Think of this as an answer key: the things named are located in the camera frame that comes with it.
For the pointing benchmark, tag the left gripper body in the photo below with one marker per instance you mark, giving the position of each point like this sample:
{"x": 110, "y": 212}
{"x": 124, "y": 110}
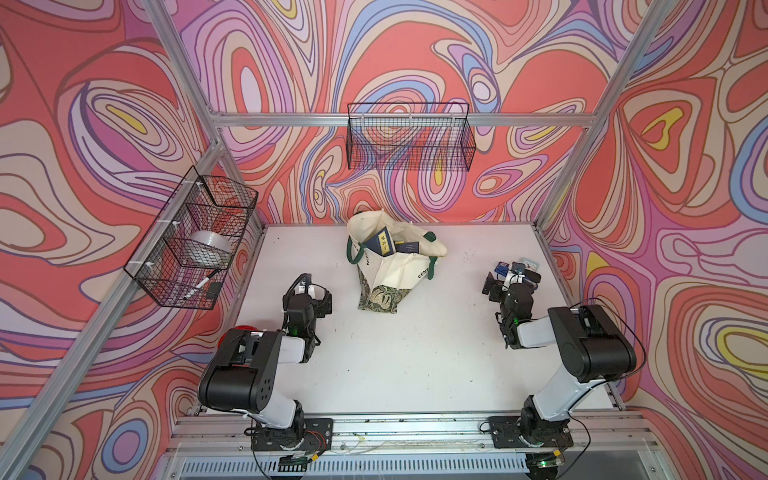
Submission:
{"x": 317, "y": 311}

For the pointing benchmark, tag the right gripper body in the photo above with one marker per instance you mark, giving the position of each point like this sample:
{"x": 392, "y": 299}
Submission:
{"x": 497, "y": 295}

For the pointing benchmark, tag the cream canvas tote bag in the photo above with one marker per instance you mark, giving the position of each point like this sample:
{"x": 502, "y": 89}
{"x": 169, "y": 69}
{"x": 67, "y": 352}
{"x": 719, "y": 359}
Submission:
{"x": 386, "y": 281}

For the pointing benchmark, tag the dark blue book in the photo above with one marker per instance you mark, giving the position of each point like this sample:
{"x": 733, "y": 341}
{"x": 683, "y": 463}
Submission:
{"x": 407, "y": 247}
{"x": 381, "y": 243}

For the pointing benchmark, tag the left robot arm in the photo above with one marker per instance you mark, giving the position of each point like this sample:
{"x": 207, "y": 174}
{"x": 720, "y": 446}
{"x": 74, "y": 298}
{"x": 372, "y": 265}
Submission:
{"x": 241, "y": 376}

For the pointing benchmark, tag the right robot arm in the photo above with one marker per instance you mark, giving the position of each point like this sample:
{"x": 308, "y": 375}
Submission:
{"x": 592, "y": 349}

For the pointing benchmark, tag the blue stapler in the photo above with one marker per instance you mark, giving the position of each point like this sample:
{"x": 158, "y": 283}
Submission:
{"x": 532, "y": 277}

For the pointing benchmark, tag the small card packet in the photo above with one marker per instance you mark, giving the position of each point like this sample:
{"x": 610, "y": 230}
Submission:
{"x": 530, "y": 264}

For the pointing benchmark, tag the red plastic cup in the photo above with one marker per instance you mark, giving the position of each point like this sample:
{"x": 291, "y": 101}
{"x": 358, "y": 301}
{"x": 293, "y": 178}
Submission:
{"x": 246, "y": 328}

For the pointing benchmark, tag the white marker pen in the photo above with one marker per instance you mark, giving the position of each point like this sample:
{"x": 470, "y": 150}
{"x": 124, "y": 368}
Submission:
{"x": 197, "y": 288}

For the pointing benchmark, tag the silver tape roll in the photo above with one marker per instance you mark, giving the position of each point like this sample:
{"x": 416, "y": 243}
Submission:
{"x": 206, "y": 249}

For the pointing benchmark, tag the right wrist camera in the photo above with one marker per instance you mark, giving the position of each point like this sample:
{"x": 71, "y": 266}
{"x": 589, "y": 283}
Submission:
{"x": 511, "y": 273}

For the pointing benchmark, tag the black wire basket left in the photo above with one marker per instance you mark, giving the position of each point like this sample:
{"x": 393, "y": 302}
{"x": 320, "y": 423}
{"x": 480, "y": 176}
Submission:
{"x": 200, "y": 202}

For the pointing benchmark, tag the black wire basket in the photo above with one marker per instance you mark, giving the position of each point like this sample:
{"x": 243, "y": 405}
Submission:
{"x": 200, "y": 202}
{"x": 410, "y": 136}

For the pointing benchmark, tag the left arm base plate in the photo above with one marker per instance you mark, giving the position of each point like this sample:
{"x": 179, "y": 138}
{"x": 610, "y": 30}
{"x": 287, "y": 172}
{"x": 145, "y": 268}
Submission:
{"x": 313, "y": 435}

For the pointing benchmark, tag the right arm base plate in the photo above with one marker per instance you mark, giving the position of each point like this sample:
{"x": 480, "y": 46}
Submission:
{"x": 514, "y": 432}

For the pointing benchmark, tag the black wire basket back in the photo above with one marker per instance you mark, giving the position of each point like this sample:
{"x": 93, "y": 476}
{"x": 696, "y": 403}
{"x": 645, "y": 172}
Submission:
{"x": 410, "y": 136}

